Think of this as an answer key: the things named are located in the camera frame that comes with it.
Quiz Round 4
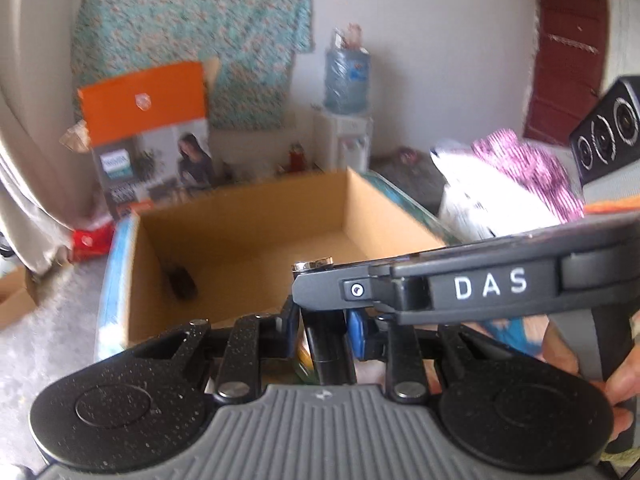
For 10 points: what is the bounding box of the pink patterned cloth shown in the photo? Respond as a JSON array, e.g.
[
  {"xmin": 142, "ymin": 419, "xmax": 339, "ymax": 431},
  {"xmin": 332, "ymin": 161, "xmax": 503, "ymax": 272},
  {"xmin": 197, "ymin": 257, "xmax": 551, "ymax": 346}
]
[{"xmin": 472, "ymin": 129, "xmax": 586, "ymax": 223}]

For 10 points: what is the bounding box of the teal floral cloth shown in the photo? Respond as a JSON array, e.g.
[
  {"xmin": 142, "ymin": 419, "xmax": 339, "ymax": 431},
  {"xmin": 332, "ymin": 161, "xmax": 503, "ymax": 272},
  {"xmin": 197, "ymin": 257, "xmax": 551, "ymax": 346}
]
[{"xmin": 70, "ymin": 0, "xmax": 313, "ymax": 131}]

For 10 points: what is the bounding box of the red plastic bag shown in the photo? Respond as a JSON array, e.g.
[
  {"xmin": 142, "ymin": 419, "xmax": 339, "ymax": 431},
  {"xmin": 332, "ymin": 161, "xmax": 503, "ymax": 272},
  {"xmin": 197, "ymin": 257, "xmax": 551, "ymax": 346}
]
[{"xmin": 72, "ymin": 225, "xmax": 118, "ymax": 263}]

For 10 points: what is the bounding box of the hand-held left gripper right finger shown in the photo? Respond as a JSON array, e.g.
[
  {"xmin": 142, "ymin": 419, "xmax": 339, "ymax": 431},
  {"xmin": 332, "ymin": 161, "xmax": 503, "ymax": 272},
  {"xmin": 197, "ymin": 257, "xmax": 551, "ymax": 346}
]
[{"xmin": 348, "ymin": 310, "xmax": 506, "ymax": 403}]

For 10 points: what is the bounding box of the blue water jug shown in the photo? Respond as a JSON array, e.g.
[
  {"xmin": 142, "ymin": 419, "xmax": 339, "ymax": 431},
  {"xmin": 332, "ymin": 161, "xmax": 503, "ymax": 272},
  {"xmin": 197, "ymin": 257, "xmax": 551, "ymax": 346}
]
[{"xmin": 324, "ymin": 45, "xmax": 371, "ymax": 116}]

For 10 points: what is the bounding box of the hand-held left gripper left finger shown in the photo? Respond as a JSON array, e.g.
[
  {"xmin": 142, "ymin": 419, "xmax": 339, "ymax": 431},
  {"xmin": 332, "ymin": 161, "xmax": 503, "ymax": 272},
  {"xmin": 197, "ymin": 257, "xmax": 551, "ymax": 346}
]
[{"xmin": 132, "ymin": 299, "xmax": 301, "ymax": 405}]

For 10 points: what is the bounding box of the beige curtain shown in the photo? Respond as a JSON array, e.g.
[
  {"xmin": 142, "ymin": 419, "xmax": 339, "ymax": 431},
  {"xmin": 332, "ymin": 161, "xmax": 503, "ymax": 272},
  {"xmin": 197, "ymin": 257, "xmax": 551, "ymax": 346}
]
[{"xmin": 0, "ymin": 0, "xmax": 96, "ymax": 271}]

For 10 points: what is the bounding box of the brown paper bag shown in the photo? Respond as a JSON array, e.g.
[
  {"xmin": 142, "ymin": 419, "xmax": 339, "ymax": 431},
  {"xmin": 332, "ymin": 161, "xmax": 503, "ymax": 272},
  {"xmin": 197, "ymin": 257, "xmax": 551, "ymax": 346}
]
[{"xmin": 60, "ymin": 122, "xmax": 93, "ymax": 151}]

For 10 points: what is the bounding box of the white water dispenser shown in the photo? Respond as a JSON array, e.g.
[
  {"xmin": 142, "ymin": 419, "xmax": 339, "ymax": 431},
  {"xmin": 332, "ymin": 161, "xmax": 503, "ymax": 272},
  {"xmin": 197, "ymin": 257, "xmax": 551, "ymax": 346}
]
[{"xmin": 312, "ymin": 110, "xmax": 373, "ymax": 173}]

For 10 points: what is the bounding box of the white printed bedding bag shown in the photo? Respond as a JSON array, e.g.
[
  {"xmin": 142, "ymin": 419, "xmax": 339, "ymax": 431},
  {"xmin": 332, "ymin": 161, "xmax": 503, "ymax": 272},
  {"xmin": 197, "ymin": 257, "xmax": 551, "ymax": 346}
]
[{"xmin": 430, "ymin": 140, "xmax": 561, "ymax": 243}]

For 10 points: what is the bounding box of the person's right hand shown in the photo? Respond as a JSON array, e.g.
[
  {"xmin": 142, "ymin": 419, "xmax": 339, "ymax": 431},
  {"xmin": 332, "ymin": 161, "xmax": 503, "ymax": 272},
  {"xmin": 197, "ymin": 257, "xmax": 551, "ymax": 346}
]
[{"xmin": 542, "ymin": 310, "xmax": 640, "ymax": 441}]

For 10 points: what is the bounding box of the small cardboard box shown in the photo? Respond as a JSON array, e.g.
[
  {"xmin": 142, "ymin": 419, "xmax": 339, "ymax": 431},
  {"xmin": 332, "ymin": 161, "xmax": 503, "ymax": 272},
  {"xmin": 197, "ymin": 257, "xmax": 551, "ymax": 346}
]
[{"xmin": 0, "ymin": 265, "xmax": 37, "ymax": 331}]

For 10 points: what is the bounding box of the small black ribbed object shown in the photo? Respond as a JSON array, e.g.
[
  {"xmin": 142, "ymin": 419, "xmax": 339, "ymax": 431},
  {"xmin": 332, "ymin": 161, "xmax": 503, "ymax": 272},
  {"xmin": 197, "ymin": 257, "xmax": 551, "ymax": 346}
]
[{"xmin": 165, "ymin": 264, "xmax": 199, "ymax": 302}]

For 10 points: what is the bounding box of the orange printed appliance box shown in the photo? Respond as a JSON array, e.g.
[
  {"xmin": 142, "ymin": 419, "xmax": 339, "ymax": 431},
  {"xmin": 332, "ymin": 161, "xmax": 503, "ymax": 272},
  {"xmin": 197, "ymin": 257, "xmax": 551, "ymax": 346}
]
[{"xmin": 77, "ymin": 60, "xmax": 218, "ymax": 221}]

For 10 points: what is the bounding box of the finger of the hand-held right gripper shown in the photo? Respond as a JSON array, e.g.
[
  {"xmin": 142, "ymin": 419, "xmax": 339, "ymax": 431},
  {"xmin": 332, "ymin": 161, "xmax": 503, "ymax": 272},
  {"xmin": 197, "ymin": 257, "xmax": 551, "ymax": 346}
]
[{"xmin": 291, "ymin": 256, "xmax": 401, "ymax": 321}]

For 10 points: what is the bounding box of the dark red door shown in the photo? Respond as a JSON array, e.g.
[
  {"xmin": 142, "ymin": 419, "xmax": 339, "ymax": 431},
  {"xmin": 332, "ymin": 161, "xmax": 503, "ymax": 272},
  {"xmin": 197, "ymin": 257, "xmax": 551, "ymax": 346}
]
[{"xmin": 522, "ymin": 0, "xmax": 611, "ymax": 148}]

